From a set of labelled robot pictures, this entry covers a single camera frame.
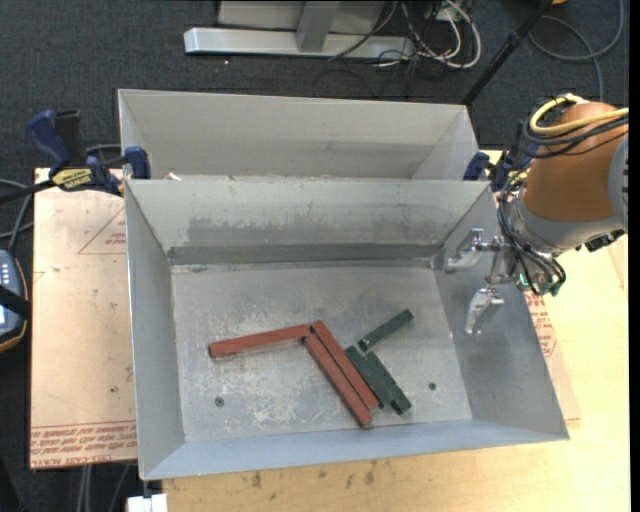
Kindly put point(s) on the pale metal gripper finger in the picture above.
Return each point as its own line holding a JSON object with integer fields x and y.
{"x": 466, "y": 255}
{"x": 481, "y": 310}

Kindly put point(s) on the dark green flat block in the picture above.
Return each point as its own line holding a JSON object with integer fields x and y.
{"x": 392, "y": 387}
{"x": 387, "y": 327}
{"x": 367, "y": 374}

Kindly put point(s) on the red-brown flat block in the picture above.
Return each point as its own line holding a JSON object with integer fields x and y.
{"x": 339, "y": 381}
{"x": 257, "y": 340}
{"x": 345, "y": 365}

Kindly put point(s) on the grey metal bin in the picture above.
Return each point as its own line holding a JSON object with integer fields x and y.
{"x": 280, "y": 310}

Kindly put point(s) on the black cylinder on white bracket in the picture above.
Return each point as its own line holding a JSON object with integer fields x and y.
{"x": 599, "y": 242}

